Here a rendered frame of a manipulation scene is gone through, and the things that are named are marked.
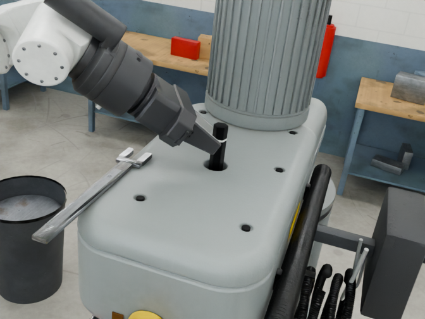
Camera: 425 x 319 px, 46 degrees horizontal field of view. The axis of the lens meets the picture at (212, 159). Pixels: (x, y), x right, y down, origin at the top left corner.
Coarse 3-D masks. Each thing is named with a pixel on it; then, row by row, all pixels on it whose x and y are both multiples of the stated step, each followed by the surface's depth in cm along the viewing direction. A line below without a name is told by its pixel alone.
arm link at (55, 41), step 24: (48, 0) 58; (72, 0) 58; (48, 24) 58; (72, 24) 61; (96, 24) 60; (120, 24) 61; (24, 48) 57; (48, 48) 57; (72, 48) 60; (96, 48) 62; (120, 48) 63; (24, 72) 59; (48, 72) 59; (72, 72) 63; (96, 72) 61; (96, 96) 64
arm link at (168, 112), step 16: (128, 48) 64; (128, 64) 63; (144, 64) 65; (112, 80) 62; (128, 80) 63; (144, 80) 64; (160, 80) 70; (112, 96) 63; (128, 96) 64; (144, 96) 66; (160, 96) 65; (176, 96) 69; (112, 112) 66; (128, 112) 68; (144, 112) 65; (160, 112) 66; (176, 112) 66; (192, 112) 67; (160, 128) 67; (176, 128) 65; (176, 144) 67
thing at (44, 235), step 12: (120, 156) 74; (144, 156) 75; (120, 168) 71; (108, 180) 68; (84, 192) 64; (96, 192) 65; (72, 204) 62; (84, 204) 62; (60, 216) 59; (72, 216) 60; (48, 228) 57; (60, 228) 58; (36, 240) 56; (48, 240) 56
